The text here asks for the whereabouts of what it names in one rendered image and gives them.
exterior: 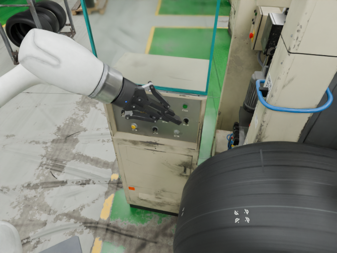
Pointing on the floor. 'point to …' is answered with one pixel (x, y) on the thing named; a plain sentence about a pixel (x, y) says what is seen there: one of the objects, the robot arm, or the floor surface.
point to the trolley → (35, 22)
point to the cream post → (298, 70)
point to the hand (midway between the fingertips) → (171, 117)
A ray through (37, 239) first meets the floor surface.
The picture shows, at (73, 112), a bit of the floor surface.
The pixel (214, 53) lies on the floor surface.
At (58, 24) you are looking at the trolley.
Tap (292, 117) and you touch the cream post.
